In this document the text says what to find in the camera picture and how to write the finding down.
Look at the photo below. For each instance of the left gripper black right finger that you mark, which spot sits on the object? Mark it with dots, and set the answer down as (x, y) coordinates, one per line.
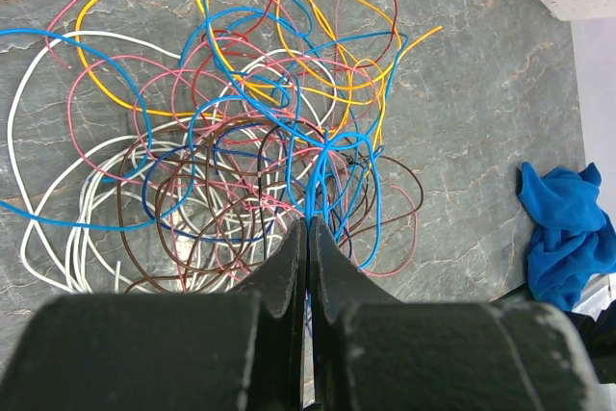
(374, 352)

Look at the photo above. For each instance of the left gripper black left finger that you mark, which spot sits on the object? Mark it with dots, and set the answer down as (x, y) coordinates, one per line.
(238, 350)

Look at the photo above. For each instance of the blue fleece cloth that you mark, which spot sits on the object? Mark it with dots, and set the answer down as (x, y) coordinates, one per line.
(573, 238)

